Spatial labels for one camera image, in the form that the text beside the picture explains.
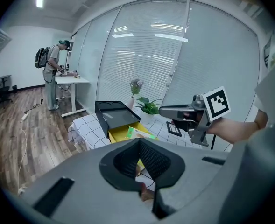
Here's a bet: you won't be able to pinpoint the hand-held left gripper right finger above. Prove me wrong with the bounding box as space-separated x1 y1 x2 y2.
137 138 186 220

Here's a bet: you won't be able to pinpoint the person's flower print shirt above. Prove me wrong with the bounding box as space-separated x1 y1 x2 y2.
254 28 275 127

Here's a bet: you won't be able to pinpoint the white power cable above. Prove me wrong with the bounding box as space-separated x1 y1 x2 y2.
17 119 28 191

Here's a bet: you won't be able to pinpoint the round black table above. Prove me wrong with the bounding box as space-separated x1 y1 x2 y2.
0 74 13 88

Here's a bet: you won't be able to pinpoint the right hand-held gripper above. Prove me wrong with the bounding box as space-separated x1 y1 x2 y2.
159 85 231 147

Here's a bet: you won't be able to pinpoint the purple flowers in pink vase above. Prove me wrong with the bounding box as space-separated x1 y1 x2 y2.
126 76 145 110

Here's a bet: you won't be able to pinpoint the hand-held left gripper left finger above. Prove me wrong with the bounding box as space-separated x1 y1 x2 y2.
99 138 142 191

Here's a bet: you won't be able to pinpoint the yellow box with black lid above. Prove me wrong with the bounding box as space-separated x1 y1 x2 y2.
94 100 159 146

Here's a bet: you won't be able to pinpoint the green white packet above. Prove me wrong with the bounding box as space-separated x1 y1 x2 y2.
125 126 156 140

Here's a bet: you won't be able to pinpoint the green potted plant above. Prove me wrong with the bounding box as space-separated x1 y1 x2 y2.
135 96 163 126

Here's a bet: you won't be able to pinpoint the black picture frame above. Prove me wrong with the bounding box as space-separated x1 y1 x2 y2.
166 121 183 137

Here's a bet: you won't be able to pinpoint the person's right forearm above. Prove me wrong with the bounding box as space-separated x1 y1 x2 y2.
207 109 269 145

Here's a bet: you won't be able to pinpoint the table with white grid tablecloth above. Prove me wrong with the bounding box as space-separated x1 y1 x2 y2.
68 112 212 153

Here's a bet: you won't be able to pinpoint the white standing desk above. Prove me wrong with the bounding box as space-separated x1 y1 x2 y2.
55 75 90 118

